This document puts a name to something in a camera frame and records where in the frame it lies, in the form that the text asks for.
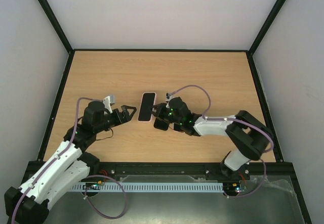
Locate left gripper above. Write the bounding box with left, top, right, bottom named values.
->
left=94, top=106, right=137, bottom=133

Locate blue phone case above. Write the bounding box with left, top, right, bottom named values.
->
left=138, top=93, right=156, bottom=121

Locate black phone case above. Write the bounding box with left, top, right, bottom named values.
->
left=153, top=118, right=169, bottom=131

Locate black phone pink edge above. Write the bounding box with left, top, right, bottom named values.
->
left=173, top=123, right=184, bottom=132

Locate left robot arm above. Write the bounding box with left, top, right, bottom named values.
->
left=4, top=98, right=137, bottom=223

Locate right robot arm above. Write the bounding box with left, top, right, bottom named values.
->
left=149, top=97, right=274, bottom=180

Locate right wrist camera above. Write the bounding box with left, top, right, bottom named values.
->
left=166, top=93, right=174, bottom=108

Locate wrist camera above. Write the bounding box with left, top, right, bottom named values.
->
left=103, top=95, right=115, bottom=113
left=166, top=93, right=174, bottom=108

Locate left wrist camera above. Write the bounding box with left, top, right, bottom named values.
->
left=103, top=95, right=115, bottom=113

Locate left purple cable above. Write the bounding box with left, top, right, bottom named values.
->
left=10, top=97, right=107, bottom=224

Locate purple cable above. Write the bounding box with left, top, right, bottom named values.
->
left=10, top=97, right=107, bottom=224
left=169, top=85, right=275, bottom=159

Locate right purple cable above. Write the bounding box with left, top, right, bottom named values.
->
left=169, top=85, right=275, bottom=159

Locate light blue slotted cable duct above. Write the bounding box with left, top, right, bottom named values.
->
left=69, top=183, right=223, bottom=193

